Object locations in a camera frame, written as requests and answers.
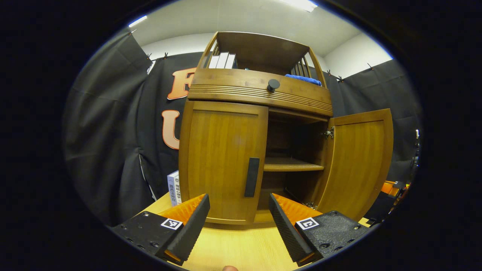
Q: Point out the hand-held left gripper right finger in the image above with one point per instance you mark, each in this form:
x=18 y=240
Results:
x=288 y=233

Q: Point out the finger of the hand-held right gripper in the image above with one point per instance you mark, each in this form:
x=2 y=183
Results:
x=389 y=187

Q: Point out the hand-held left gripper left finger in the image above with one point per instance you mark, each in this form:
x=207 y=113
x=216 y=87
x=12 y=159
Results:
x=192 y=233

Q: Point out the wooden cabinet door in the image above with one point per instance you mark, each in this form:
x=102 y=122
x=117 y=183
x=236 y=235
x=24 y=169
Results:
x=357 y=162
x=222 y=150

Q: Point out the wooden double-door shoe cabinet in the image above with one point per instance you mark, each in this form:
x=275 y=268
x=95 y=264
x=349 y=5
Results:
x=260 y=49

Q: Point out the metal door hinge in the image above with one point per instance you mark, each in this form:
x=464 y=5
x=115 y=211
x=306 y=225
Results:
x=310 y=205
x=330 y=133

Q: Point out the wooden inner cabinet shelf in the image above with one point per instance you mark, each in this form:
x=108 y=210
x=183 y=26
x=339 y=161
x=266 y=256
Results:
x=290 y=164

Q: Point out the wooden cabinet drawer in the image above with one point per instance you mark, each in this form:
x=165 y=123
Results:
x=233 y=81

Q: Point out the white book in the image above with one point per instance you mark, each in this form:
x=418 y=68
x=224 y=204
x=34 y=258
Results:
x=178 y=186

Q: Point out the pale blue book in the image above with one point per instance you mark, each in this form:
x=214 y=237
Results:
x=171 y=188

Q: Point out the black backdrop cloth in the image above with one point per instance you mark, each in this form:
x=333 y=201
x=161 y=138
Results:
x=105 y=131

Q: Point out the blue folded towel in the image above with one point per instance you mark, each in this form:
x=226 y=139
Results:
x=303 y=79

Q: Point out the black round drawer knob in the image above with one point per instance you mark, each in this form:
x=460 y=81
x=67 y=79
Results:
x=273 y=84

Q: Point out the white binder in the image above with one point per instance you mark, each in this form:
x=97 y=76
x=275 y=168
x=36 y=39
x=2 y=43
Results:
x=230 y=61
x=213 y=62
x=222 y=61

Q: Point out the long ceiling light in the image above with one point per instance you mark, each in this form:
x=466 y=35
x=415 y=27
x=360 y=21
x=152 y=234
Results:
x=299 y=4

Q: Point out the small ceiling light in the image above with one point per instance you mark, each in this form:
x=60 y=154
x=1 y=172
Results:
x=138 y=21

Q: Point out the black camera stand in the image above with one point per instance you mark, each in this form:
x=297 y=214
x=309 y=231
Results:
x=416 y=158

